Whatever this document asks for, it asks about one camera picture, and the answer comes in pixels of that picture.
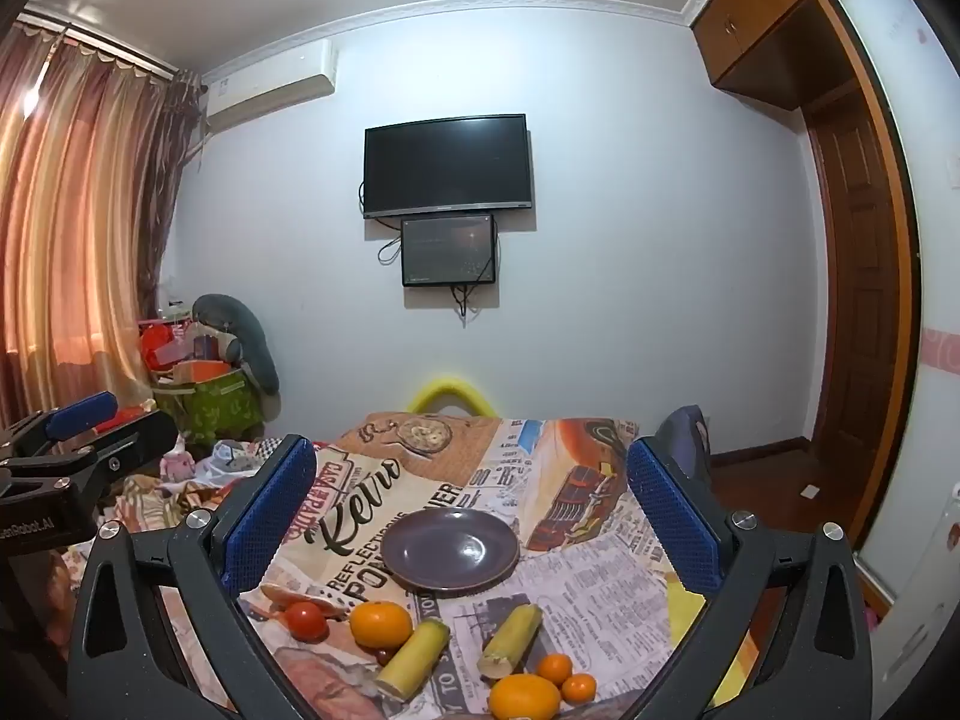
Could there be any brown wooden door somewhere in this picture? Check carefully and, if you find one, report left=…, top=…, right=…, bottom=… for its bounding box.
left=802, top=82, right=914, bottom=515

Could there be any wooden overhead cabinet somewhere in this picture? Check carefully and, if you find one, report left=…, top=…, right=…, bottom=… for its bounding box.
left=691, top=0, right=871, bottom=110

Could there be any white sliding wardrobe door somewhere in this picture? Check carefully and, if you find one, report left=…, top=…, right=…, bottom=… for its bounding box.
left=825, top=0, right=960, bottom=691

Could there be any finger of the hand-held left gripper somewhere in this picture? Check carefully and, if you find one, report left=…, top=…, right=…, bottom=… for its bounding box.
left=0, top=409, right=179, bottom=522
left=0, top=390, right=121, bottom=460

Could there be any red tomato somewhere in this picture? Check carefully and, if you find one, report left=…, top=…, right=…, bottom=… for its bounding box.
left=285, top=601, right=329, bottom=643

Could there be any purple ceramic plate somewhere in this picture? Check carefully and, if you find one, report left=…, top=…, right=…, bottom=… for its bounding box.
left=380, top=508, right=520, bottom=592

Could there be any black wall television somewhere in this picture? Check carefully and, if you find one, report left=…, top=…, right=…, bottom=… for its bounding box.
left=363, top=114, right=535, bottom=220

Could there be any red plastic container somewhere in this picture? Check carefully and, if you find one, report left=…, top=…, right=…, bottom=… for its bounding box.
left=139, top=321, right=188, bottom=372

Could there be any green sugarcane piece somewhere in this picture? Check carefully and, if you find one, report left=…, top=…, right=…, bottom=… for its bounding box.
left=480, top=603, right=544, bottom=679
left=373, top=620, right=452, bottom=700

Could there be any large orange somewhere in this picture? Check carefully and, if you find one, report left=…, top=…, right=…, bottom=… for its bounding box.
left=489, top=673, right=562, bottom=720

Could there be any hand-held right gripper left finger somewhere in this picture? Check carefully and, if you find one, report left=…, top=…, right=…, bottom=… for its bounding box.
left=67, top=433, right=317, bottom=720

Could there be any small pink toy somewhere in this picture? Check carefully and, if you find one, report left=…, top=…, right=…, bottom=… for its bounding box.
left=161, top=442, right=197, bottom=482

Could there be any white air conditioner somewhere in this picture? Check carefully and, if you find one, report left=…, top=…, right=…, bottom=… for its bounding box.
left=201, top=40, right=337, bottom=137

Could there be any peeled pomelo segment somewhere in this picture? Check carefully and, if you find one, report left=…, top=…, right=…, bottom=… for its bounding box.
left=259, top=583, right=338, bottom=613

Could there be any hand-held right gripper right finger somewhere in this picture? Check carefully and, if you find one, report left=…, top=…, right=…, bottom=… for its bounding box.
left=626, top=435, right=875, bottom=720

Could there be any small black wall monitor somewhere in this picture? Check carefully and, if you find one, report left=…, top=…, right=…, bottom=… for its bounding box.
left=400, top=213, right=499, bottom=287

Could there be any dark blue chair back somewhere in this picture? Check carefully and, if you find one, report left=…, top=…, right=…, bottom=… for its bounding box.
left=656, top=405, right=713, bottom=482

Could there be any orange striped curtain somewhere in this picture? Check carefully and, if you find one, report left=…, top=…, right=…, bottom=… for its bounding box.
left=0, top=11, right=203, bottom=428

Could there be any printed newspaper tablecloth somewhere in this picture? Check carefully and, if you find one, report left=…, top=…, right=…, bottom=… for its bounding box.
left=225, top=411, right=710, bottom=720

